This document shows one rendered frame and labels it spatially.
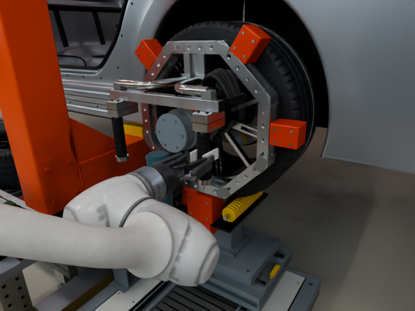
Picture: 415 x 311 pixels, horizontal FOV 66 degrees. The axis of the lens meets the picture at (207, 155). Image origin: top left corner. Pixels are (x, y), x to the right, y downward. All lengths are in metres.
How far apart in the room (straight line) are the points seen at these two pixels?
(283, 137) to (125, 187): 0.53
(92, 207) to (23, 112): 0.67
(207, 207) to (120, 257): 0.78
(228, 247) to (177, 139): 0.66
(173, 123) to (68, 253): 0.63
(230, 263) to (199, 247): 0.93
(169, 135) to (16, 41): 0.55
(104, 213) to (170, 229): 0.14
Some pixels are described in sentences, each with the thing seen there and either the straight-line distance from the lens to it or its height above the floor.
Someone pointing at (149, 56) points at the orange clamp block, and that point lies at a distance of 1.21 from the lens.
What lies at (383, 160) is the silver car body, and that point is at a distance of 1.09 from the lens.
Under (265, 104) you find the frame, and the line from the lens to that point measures 0.97.
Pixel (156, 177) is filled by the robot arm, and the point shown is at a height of 0.86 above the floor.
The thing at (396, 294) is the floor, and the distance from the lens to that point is 1.82.
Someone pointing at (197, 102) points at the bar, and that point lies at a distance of 0.86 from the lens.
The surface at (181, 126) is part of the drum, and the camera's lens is 0.97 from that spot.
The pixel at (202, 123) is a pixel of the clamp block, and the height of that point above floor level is 0.93.
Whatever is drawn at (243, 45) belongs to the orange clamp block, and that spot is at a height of 1.11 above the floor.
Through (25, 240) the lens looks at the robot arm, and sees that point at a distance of 0.43.
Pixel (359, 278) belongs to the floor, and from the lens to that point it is 1.83.
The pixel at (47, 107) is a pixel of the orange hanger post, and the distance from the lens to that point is 1.24.
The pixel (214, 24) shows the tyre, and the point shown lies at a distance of 1.14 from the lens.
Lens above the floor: 1.15
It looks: 21 degrees down
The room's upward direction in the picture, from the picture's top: 2 degrees counter-clockwise
